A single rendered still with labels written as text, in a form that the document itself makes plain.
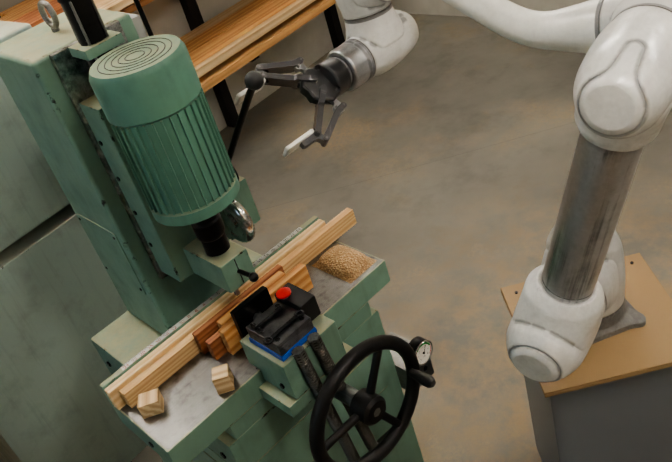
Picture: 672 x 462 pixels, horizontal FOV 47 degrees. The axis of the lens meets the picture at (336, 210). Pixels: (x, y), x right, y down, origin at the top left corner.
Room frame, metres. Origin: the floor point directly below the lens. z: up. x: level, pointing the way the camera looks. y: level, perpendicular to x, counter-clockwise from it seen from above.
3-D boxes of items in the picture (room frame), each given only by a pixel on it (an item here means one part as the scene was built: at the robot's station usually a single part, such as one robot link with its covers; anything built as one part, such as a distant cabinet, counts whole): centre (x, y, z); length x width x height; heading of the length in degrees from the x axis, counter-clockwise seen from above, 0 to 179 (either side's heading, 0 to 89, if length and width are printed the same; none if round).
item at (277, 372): (1.14, 0.16, 0.91); 0.15 x 0.14 x 0.09; 125
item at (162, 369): (1.33, 0.23, 0.92); 0.65 x 0.02 x 0.04; 125
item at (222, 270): (1.33, 0.26, 1.03); 0.14 x 0.07 x 0.09; 35
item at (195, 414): (1.21, 0.21, 0.87); 0.61 x 0.30 x 0.06; 125
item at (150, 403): (1.11, 0.45, 0.92); 0.04 x 0.04 x 0.03; 1
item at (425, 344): (1.29, -0.08, 0.65); 0.06 x 0.04 x 0.08; 125
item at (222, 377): (1.11, 0.30, 0.92); 0.04 x 0.03 x 0.04; 0
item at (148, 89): (1.32, 0.25, 1.35); 0.18 x 0.18 x 0.31
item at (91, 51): (1.43, 0.33, 1.53); 0.08 x 0.08 x 0.17; 35
